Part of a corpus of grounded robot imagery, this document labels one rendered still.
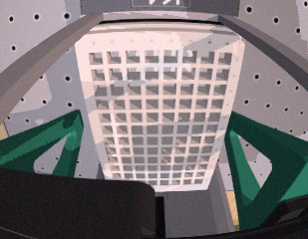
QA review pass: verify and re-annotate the white well plate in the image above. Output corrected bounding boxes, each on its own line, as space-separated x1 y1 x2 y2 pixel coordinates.
75 22 245 192

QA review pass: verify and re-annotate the grey rack with upright posts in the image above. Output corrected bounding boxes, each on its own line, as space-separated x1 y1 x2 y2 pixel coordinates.
0 0 308 238

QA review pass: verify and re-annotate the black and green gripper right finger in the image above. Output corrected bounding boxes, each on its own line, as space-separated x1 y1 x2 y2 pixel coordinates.
224 111 308 230

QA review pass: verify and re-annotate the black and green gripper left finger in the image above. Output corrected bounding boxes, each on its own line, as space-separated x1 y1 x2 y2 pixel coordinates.
0 110 84 177

